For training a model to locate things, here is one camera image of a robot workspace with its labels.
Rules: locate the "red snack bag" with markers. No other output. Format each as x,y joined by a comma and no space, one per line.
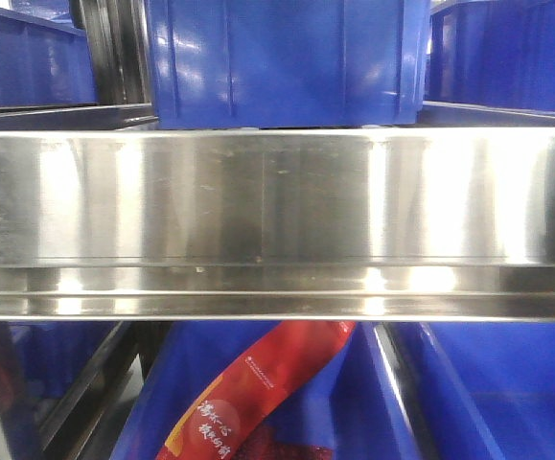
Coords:
252,386

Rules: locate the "dark blue bin upper right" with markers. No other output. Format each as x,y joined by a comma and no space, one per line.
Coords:
493,53

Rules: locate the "dark blue bin upper middle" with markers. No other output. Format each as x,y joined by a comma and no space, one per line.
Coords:
231,64

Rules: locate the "stainless steel shelf rail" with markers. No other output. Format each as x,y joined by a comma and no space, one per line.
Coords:
396,224

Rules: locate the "dark blue bin lower right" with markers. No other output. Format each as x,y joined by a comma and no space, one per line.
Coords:
487,390

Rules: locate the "dark blue bin upper left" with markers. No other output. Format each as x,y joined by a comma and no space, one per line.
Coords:
43,63

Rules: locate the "dark blue bin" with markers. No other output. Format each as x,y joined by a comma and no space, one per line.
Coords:
231,64
348,411
493,53
487,390
43,63

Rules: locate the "dark blue bin lower middle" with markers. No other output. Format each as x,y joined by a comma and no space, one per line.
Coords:
348,411

